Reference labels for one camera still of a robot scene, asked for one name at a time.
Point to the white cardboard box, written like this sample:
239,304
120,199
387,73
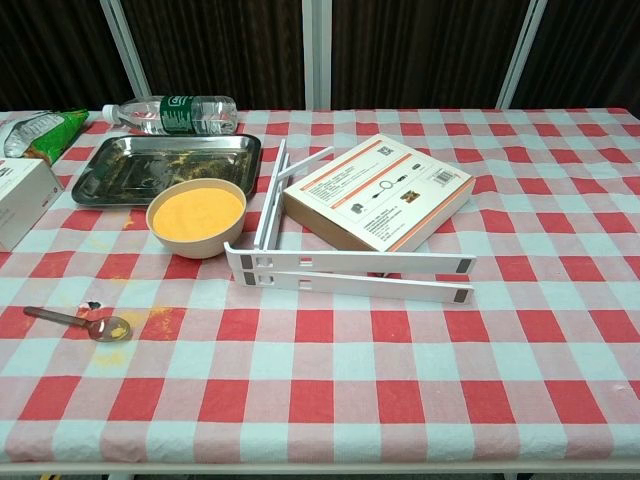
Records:
20,200

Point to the white bowl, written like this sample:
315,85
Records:
195,247

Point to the green snack bag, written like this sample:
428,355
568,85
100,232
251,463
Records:
45,132

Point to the red white checkered tablecloth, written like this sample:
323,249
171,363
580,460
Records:
320,380

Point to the metal spoon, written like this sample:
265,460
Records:
112,330

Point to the stainless steel tray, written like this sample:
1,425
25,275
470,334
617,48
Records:
125,170

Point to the white folding stand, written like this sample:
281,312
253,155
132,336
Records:
350,261

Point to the clear plastic water bottle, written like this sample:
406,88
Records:
200,115

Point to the flat orange white product box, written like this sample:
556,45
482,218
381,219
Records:
380,190

